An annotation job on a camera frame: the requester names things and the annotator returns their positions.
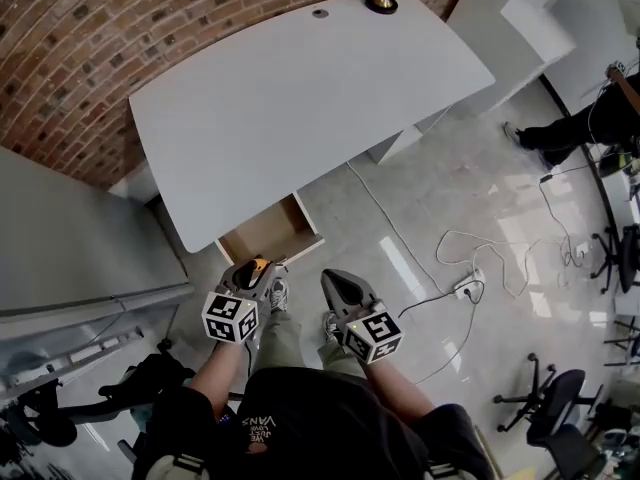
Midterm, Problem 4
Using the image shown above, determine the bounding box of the white bookshelf unit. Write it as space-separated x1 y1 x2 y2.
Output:
444 0 579 115

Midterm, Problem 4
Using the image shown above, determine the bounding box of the person's left forearm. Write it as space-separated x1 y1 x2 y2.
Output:
188 340 251 419

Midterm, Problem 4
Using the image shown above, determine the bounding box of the wooden drawer with white front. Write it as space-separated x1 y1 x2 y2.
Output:
215 191 326 269

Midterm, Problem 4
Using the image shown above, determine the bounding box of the black mesh office chair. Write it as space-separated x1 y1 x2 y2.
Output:
4 352 196 449

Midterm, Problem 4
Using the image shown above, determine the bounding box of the looped white cable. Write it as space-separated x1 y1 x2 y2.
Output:
435 229 576 299

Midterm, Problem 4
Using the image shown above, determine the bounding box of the person's leg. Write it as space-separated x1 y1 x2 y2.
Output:
252 309 307 372
317 340 369 380

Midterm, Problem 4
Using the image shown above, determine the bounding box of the long white cable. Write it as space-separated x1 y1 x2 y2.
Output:
346 160 459 297

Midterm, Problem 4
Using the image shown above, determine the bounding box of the white desk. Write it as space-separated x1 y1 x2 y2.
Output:
128 0 497 255

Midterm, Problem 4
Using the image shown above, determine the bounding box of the black window frame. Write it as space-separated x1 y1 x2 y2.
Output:
537 72 640 239

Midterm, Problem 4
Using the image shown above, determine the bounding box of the person's left leg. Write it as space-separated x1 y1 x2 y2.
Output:
252 309 307 372

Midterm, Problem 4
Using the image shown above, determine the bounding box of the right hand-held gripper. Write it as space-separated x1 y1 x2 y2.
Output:
320 269 405 365

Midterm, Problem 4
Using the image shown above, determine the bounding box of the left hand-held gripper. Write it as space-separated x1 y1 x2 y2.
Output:
201 259 279 344

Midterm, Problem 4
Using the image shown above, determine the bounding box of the white power strip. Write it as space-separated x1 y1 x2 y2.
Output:
452 266 487 302

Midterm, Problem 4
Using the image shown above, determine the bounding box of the person's right leg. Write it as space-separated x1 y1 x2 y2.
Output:
317 340 369 380

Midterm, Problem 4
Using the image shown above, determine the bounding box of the person's black shirt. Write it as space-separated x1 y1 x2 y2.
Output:
132 366 496 480

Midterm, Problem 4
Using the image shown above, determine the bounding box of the person's right forearm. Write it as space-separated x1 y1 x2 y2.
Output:
362 357 436 424

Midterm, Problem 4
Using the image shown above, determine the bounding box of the person's left grey shoe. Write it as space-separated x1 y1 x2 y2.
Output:
269 277 292 314

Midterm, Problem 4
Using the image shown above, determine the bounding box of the white low bench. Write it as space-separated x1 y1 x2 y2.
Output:
107 160 164 207

